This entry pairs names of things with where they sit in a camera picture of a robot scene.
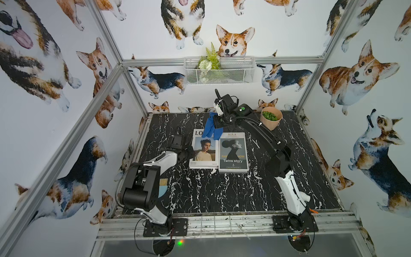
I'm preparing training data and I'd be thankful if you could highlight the green fern white flower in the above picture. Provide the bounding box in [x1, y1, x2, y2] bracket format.
[196, 43, 222, 84]

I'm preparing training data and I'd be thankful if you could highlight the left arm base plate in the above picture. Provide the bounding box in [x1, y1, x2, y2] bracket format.
[143, 218, 188, 237]

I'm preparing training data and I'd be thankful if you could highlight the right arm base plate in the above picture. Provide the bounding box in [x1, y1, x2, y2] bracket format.
[272, 214, 319, 233]

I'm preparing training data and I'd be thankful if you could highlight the grey Twins story book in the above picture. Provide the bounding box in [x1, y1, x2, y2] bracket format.
[219, 132, 249, 173]

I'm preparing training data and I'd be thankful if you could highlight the LOEWE white magazine book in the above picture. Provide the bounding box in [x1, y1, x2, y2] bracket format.
[189, 129, 219, 169]

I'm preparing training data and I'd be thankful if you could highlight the white wire wall basket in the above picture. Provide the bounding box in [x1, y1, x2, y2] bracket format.
[184, 57, 256, 85]

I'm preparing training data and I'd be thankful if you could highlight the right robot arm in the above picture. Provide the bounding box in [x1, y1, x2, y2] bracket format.
[213, 90, 312, 231]

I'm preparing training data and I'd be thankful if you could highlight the blue microfibre cloth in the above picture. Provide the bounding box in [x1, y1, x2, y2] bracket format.
[202, 112, 224, 140]

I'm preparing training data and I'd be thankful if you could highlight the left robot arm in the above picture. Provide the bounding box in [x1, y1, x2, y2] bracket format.
[119, 134, 194, 227]

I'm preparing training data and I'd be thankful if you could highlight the beige pot with green plant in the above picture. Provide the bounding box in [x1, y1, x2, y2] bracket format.
[260, 107, 283, 131]

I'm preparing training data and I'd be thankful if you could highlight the aluminium frame rail front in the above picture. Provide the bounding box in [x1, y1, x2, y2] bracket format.
[96, 212, 361, 242]

